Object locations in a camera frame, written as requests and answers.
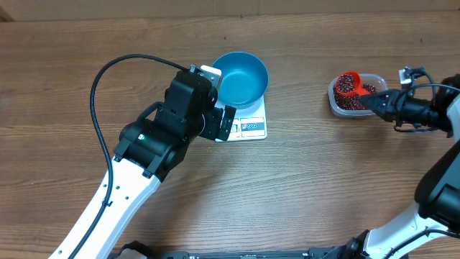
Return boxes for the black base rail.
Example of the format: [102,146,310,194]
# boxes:
[108,241,346,259]

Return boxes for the clear plastic container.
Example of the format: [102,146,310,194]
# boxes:
[328,73,388,117]

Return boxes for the red measuring scoop blue handle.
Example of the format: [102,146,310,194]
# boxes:
[333,71,370,97]

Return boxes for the teal blue bowl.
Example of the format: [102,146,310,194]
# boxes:
[212,52,270,109]

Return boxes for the red beans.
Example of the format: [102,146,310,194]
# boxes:
[333,87,366,110]

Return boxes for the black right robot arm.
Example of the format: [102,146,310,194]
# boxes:
[326,67,459,258]

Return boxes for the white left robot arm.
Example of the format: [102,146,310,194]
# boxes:
[51,65,236,258]

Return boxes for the white digital kitchen scale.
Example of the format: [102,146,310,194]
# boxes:
[216,95,267,142]

